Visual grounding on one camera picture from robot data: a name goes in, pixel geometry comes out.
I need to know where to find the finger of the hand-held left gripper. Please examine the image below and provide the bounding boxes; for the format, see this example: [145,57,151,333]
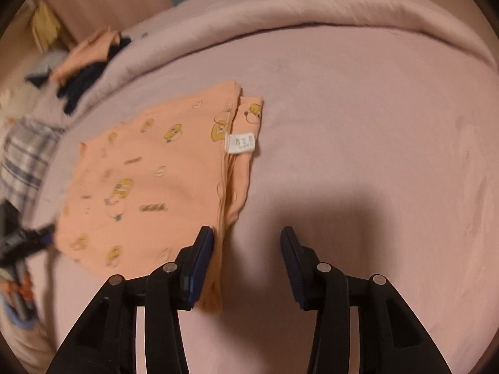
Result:
[0,224,55,261]

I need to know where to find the plaid blanket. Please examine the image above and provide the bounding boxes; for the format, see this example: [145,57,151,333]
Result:
[0,119,67,213]

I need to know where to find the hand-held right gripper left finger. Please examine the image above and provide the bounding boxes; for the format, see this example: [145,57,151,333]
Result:
[46,225,216,374]

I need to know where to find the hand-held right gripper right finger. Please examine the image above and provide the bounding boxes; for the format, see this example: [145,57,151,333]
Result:
[280,226,453,374]

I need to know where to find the folded navy garment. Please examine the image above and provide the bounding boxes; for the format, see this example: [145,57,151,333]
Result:
[56,38,132,115]

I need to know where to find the yellow pleated fabric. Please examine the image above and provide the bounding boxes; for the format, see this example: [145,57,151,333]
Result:
[31,0,65,51]

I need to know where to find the folded plain orange garment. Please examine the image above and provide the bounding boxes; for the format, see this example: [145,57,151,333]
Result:
[49,27,122,84]

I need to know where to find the orange cartoon print shirt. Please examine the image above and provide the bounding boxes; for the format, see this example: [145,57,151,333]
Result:
[55,79,265,313]

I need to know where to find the grey duvet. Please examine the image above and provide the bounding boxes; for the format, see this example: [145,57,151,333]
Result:
[37,0,499,133]

